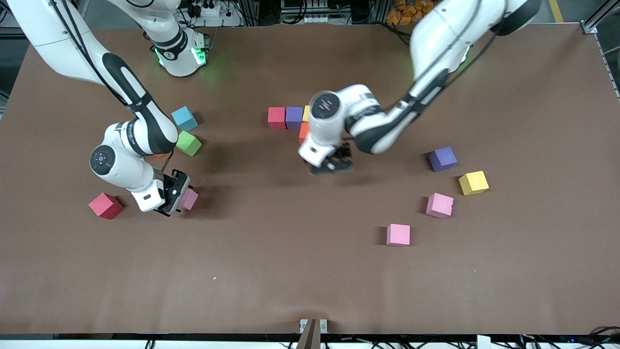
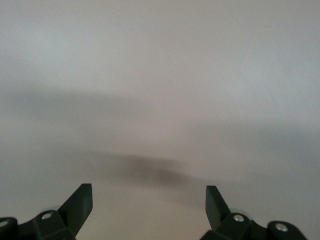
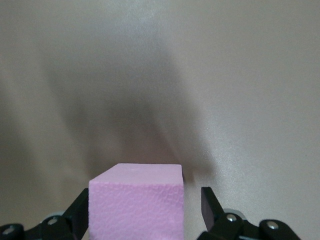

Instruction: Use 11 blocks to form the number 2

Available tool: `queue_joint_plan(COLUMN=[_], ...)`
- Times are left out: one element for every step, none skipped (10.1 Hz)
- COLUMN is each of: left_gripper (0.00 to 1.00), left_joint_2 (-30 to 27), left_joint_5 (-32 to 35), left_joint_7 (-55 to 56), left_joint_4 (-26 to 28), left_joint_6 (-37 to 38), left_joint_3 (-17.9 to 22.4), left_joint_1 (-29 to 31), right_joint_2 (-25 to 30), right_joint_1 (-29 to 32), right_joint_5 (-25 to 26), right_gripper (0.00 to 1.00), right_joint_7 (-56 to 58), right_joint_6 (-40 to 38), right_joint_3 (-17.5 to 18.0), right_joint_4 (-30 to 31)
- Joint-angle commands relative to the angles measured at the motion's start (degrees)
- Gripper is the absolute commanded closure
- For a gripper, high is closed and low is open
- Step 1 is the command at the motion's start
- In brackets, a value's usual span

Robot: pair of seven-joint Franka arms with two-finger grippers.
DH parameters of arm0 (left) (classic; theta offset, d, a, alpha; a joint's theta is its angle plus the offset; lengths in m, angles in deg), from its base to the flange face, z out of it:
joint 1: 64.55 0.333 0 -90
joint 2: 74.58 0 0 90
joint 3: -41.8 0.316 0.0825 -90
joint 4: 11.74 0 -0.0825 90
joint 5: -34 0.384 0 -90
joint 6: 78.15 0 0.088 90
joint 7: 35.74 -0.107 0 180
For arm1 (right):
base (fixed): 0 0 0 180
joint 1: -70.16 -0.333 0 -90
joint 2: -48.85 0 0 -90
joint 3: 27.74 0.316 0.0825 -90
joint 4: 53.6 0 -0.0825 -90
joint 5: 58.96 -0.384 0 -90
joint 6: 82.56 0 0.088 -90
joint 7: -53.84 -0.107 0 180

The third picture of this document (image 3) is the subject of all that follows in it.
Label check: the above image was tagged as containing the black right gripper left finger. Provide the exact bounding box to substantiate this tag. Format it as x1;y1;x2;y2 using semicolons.
0;188;90;240

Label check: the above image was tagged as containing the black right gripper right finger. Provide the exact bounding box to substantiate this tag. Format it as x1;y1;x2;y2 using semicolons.
197;186;301;240

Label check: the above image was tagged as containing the pink foam block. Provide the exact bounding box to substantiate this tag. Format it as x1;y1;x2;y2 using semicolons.
88;163;185;240

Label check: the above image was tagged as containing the brown table cover sheet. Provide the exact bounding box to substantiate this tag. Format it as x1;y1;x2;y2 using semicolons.
0;0;320;240

